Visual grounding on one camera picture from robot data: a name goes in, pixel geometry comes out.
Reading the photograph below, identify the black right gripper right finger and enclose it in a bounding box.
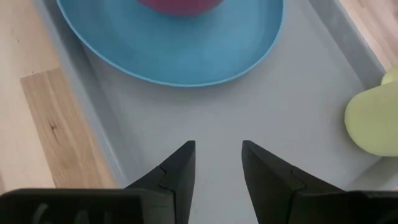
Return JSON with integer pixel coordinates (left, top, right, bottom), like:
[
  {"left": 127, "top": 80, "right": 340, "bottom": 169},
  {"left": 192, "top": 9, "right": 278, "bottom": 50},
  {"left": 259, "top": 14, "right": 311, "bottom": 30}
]
[{"left": 241, "top": 139, "right": 346, "bottom": 224}]

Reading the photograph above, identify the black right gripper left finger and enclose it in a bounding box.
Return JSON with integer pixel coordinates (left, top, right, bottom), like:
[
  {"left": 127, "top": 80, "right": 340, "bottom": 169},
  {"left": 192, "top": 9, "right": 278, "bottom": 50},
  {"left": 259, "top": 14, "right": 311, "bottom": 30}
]
[{"left": 124, "top": 139, "right": 197, "bottom": 224}]

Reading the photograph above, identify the yellow plastic mug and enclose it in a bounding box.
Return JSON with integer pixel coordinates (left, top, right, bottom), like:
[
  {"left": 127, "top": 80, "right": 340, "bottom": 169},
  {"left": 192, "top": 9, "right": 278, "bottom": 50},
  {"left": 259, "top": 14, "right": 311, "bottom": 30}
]
[{"left": 343, "top": 66, "right": 398, "bottom": 157}]

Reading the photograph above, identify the blue plastic plate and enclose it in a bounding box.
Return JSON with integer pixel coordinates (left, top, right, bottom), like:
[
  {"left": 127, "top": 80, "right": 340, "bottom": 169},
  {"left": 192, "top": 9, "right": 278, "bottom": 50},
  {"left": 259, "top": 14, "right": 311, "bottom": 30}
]
[{"left": 55, "top": 0, "right": 285, "bottom": 88}]

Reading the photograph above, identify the magenta plastic bowl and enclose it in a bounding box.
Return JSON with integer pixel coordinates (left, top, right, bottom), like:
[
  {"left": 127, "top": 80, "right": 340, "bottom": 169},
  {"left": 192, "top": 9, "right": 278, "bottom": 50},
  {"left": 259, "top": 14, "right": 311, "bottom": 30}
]
[{"left": 136, "top": 0, "right": 225, "bottom": 17}]

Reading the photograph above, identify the grey plastic tray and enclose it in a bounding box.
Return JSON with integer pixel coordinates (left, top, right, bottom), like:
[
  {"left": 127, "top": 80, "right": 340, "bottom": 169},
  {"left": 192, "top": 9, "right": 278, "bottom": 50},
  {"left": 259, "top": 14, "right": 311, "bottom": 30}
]
[{"left": 33, "top": 0, "right": 398, "bottom": 224}]

